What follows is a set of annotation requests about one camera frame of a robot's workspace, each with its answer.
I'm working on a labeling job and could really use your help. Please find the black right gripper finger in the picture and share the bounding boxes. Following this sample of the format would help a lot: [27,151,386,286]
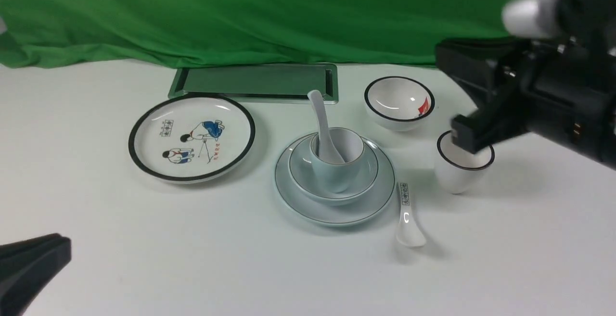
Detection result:
[451,114,506,154]

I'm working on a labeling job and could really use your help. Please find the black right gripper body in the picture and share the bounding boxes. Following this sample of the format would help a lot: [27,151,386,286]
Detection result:
[434,0,616,169]

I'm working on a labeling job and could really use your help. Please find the pale blue cup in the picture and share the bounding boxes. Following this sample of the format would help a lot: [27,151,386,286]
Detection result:
[309,127,366,193]

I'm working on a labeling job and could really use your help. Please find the black-rimmed illustrated plate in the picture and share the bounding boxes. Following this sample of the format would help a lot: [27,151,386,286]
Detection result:
[128,94,256,184]

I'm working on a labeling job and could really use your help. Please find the black-rimmed white cup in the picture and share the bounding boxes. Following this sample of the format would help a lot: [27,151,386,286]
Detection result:
[434,130,496,195]

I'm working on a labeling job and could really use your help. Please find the pale blue plain plate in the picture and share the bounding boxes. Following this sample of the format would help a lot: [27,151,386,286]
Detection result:
[274,134,398,228]

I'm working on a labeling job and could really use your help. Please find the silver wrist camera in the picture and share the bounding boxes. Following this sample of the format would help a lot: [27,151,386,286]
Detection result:
[501,0,564,38]

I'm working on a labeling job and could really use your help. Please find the white spoon with label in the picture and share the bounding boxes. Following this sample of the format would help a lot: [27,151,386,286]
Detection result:
[395,182,427,248]

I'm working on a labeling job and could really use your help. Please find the metal table cable hatch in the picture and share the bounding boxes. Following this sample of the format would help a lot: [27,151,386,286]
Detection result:
[167,63,339,105]

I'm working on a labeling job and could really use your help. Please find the plain white ceramic spoon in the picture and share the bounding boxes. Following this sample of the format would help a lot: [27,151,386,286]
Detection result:
[307,89,345,164]

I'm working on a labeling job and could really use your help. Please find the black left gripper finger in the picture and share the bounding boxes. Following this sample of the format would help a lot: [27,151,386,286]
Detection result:
[0,233,71,316]

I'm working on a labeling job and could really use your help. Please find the pale blue large bowl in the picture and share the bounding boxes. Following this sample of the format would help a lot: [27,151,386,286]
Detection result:
[289,133,379,206]

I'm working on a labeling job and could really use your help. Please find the green backdrop cloth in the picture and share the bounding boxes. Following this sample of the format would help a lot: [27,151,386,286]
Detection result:
[1,0,508,68]

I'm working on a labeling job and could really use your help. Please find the black-rimmed small white bowl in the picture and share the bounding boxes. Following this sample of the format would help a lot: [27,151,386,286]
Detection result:
[363,76,436,132]

